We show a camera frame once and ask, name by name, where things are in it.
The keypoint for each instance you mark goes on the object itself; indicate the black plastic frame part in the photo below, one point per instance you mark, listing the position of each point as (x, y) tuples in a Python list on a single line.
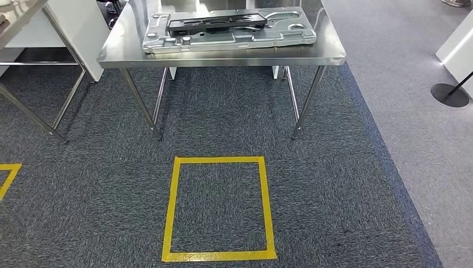
[(221, 23)]

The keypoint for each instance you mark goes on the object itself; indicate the stainless steel workbench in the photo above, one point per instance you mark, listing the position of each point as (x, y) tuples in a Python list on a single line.
[(221, 59)]

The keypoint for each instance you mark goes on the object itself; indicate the stamped sheet metal panel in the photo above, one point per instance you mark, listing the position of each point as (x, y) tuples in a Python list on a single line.
[(240, 42)]

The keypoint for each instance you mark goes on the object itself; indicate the black round stool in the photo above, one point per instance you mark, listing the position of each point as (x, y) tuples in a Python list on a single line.
[(112, 11)]

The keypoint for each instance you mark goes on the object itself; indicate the white cabinet panel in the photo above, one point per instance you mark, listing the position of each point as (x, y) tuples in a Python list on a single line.
[(85, 37)]

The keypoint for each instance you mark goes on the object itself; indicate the black round stand base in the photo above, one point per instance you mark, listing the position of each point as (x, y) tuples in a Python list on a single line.
[(449, 96)]

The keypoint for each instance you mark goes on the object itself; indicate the white display panel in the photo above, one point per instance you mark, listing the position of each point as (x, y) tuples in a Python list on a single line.
[(458, 48)]

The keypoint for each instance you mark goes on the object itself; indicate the stainless steel table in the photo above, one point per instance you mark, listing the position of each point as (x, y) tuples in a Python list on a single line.
[(22, 14)]

